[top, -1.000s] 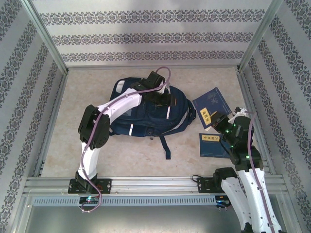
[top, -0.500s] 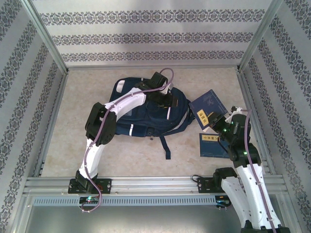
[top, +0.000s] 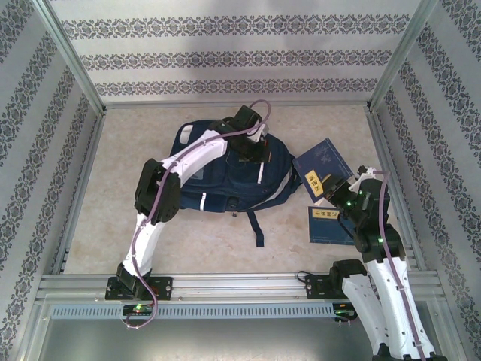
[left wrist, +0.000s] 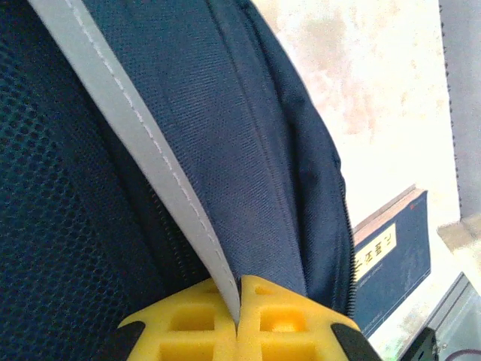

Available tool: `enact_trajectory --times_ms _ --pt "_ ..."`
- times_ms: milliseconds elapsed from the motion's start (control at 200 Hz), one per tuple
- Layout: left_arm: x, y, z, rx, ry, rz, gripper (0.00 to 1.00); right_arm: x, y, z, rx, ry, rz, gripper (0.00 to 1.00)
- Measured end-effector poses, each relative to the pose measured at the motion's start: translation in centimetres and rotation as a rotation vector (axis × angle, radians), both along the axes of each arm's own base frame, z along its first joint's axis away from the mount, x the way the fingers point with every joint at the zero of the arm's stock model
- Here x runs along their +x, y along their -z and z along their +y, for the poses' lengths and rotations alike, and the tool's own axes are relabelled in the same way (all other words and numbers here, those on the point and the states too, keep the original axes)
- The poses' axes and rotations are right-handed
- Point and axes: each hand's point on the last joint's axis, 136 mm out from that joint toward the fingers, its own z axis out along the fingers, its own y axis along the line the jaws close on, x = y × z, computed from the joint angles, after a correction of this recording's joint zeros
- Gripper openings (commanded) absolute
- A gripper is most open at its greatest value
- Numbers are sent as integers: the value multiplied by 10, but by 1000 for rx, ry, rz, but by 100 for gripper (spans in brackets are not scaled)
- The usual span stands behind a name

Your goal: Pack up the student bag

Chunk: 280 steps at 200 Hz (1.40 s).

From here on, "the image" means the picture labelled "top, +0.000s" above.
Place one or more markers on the navy book with wide yellow label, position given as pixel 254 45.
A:
pixel 325 229

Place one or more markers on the navy blue backpack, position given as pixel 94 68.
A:
pixel 225 188

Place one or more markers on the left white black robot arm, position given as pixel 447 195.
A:
pixel 199 154

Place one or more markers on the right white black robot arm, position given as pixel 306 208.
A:
pixel 360 301

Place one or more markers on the right small circuit board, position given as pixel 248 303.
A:
pixel 345 314

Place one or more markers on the small circuit board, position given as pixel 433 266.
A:
pixel 138 310
pixel 345 314

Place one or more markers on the grey metal sheet panel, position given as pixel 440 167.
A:
pixel 244 338

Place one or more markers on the left small circuit board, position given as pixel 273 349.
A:
pixel 138 310

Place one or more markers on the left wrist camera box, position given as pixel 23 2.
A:
pixel 259 134

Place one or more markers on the aluminium side rail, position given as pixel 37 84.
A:
pixel 384 150
pixel 94 143

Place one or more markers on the aluminium back rail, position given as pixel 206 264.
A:
pixel 188 105

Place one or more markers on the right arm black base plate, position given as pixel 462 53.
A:
pixel 319 287

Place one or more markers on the aluminium mounting rail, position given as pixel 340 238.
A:
pixel 244 287

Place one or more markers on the aluminium frame post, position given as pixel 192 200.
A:
pixel 400 56
pixel 72 56

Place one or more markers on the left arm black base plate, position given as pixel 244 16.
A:
pixel 161 287

